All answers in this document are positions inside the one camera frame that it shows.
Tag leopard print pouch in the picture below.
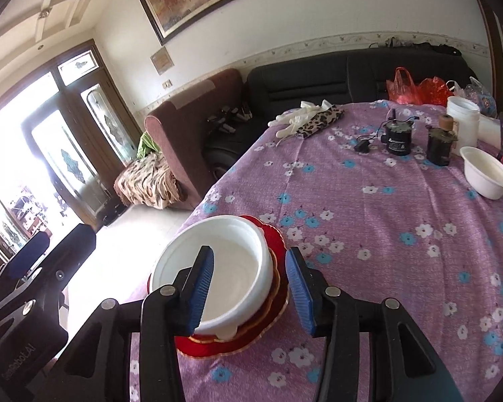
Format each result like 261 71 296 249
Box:
295 106 345 140

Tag black air pump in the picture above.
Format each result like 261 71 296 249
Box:
381 119 416 156

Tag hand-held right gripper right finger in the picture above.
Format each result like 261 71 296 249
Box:
286 247 464 402

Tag white foam bowl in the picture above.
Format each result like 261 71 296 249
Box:
460 146 503 200
150 215 275 340

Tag wooden cabinet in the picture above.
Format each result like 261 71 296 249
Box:
470 0 503 114

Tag black sofa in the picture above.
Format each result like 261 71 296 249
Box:
205 43 479 177

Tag red scalloped plate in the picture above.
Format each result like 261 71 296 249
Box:
146 214 291 359

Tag dark glass jar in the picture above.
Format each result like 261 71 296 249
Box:
427 128 456 167

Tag white plastic jar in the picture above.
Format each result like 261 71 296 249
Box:
446 96 481 156

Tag clear plastic bag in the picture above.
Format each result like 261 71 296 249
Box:
452 76 498 119

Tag brown patterned blanket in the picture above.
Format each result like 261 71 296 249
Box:
113 150 179 210

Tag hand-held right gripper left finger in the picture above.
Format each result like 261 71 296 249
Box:
46 246 215 402

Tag red plastic bag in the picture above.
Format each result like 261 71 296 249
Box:
386 66 454 106

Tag remote controls on sofa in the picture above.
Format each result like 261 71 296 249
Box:
207 106 253 135

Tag white gloves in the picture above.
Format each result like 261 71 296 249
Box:
267 99 334 139

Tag wooden glass door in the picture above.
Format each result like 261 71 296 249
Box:
0 39 142 262

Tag green cloth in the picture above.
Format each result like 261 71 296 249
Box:
136 131 160 160

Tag brown armchair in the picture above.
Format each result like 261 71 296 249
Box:
144 68 246 211

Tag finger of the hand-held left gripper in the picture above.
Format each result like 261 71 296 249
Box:
0 230 52 302
29 223 97 303

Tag small framed plaque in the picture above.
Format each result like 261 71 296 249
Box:
150 48 175 72

